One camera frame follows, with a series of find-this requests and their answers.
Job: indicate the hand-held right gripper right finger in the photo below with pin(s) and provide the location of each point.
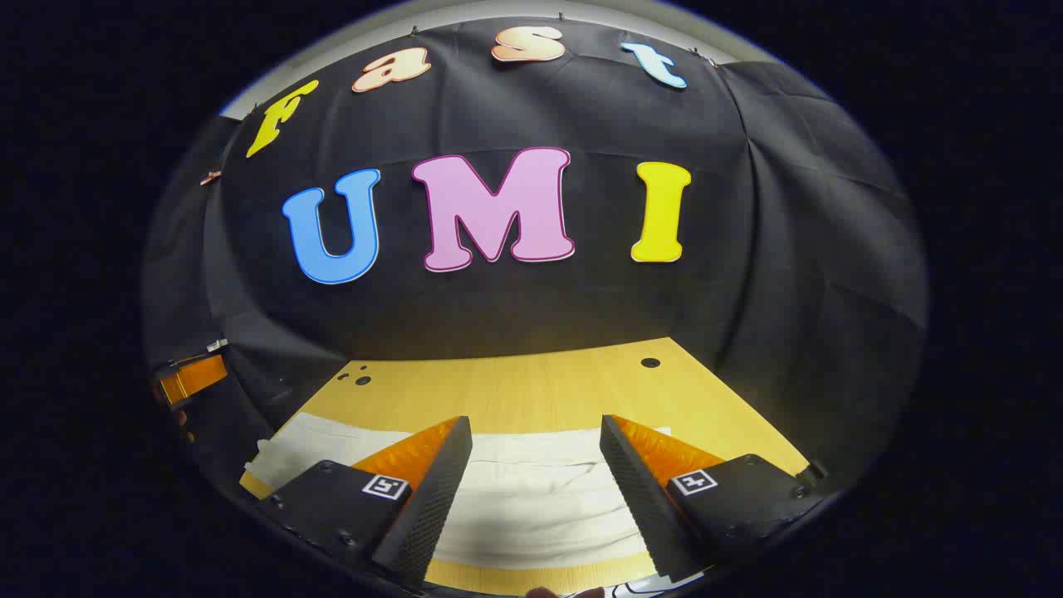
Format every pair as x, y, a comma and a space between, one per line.
644, 507

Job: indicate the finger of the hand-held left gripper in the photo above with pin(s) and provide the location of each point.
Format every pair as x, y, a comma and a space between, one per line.
195, 378

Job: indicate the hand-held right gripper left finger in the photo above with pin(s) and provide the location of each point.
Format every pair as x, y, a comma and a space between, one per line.
436, 498

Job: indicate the white jeans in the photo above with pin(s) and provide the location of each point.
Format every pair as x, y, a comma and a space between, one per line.
531, 498

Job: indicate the black backdrop cloth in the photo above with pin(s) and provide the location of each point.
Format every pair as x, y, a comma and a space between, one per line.
581, 307

